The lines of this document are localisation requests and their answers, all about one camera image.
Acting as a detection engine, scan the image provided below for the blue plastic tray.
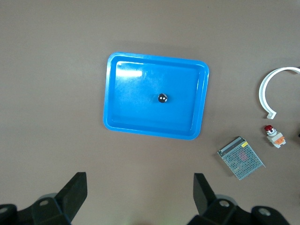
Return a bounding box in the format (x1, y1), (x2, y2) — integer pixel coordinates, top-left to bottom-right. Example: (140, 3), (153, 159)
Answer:
(103, 52), (210, 141)

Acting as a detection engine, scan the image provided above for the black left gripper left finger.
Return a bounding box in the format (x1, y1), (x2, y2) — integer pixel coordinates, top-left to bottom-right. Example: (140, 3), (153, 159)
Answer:
(31, 172), (88, 225)

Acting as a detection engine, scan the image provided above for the red button orange-white switch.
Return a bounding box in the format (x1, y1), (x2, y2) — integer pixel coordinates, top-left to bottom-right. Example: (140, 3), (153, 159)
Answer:
(264, 125), (287, 149)

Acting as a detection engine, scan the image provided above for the metal mesh power supply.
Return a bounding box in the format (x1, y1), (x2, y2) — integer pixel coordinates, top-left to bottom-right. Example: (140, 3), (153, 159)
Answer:
(217, 136), (266, 181)

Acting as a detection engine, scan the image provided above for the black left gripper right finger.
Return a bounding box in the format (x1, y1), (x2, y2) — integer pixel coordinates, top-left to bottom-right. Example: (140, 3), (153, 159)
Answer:
(187, 173), (255, 225)

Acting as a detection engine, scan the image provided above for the large white curved clamp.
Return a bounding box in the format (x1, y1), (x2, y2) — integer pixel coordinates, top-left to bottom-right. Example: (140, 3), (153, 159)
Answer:
(258, 67), (300, 119)

